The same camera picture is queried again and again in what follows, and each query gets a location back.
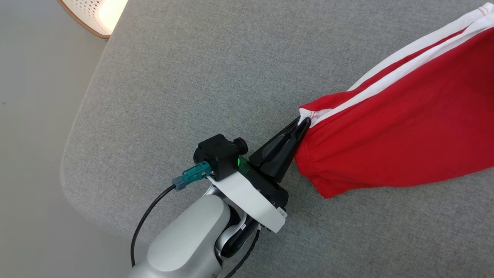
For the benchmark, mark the white perforated laundry basket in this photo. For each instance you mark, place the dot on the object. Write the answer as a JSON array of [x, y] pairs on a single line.
[[96, 15]]

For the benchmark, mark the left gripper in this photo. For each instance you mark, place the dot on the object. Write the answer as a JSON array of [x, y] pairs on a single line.
[[251, 197]]

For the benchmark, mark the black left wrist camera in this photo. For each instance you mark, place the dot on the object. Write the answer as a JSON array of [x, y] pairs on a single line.
[[218, 156]]

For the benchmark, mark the red shorts with white stripe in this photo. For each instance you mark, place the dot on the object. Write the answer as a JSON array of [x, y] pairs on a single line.
[[405, 131]]

